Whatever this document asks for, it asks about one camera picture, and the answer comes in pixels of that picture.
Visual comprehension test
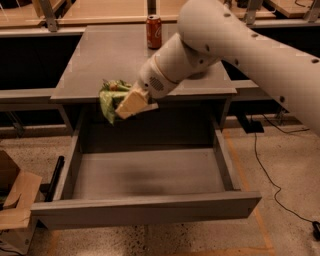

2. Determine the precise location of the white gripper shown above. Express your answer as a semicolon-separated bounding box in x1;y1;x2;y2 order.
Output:
115;54;179;119

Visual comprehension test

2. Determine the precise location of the green jalapeno chip bag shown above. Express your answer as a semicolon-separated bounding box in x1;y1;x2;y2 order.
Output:
99;80;132;124

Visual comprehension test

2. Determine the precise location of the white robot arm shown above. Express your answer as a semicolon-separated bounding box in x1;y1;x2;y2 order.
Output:
116;0;320;134

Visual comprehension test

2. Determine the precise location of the grey cabinet with top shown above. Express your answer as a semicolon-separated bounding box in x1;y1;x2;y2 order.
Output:
51;25;235;154

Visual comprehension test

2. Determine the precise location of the open grey top drawer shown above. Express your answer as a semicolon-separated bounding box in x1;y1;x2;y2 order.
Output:
30;106;263;231

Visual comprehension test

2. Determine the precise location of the black bar beside drawer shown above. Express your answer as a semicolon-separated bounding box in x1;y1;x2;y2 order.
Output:
45;156;65;202

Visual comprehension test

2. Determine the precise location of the red soda can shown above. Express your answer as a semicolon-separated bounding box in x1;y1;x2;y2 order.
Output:
146;14;162;49

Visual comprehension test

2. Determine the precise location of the brown cardboard box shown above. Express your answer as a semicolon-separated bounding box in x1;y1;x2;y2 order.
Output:
0;150;42;256

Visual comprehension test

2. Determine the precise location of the black plug on floor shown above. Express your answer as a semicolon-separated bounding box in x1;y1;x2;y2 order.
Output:
312;221;320;241

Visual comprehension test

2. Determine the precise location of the grey side shelf rail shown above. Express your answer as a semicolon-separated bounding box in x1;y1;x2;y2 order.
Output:
231;80;271;101

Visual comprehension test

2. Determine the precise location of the black floor cable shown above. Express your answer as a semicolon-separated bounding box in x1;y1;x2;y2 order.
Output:
253;114;314;224

